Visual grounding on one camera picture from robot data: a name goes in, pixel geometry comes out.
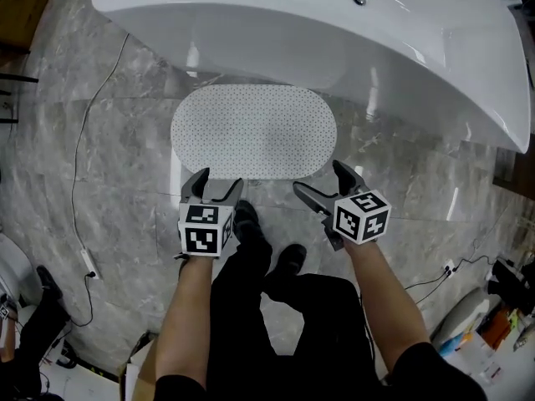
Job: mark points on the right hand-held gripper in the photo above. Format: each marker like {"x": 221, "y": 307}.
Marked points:
{"x": 359, "y": 224}

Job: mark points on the person's right black shoe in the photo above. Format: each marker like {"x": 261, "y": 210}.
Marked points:
{"x": 292, "y": 257}

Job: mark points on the white dotted bath mat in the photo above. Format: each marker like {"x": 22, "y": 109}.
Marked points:
{"x": 251, "y": 132}

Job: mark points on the person's left forearm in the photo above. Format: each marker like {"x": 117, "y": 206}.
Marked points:
{"x": 184, "y": 307}

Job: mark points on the person's left black shoe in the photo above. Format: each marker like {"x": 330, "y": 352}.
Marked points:
{"x": 246, "y": 219}

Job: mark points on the person's black trousers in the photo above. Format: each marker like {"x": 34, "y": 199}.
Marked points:
{"x": 317, "y": 328}

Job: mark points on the white bathtub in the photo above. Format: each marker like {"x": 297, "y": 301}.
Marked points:
{"x": 292, "y": 27}

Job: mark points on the wooden table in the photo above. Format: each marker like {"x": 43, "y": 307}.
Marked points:
{"x": 510, "y": 169}

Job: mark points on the white power strip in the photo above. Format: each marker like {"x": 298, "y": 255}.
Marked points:
{"x": 449, "y": 267}
{"x": 90, "y": 263}

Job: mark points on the person's black shoe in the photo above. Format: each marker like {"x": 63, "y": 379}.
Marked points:
{"x": 292, "y": 257}
{"x": 246, "y": 219}

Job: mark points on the person's black shirt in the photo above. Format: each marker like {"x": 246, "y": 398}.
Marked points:
{"x": 434, "y": 374}

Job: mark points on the person's right forearm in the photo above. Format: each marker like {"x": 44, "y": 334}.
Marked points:
{"x": 384, "y": 299}

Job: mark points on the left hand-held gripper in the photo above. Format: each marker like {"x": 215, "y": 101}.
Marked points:
{"x": 198, "y": 240}

